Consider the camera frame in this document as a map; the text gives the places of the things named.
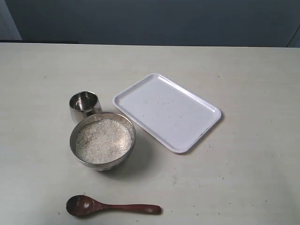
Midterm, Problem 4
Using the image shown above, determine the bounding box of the small steel cup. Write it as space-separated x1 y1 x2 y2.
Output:
69 91 102 124

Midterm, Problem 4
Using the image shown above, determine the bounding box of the white rectangular tray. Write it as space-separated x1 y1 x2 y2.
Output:
112 74 222 154

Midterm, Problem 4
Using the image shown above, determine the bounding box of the brown wooden spoon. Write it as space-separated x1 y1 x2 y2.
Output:
66 195 163 218

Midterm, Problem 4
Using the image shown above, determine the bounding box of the steel bowl of rice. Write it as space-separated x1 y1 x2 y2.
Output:
69 112 136 171

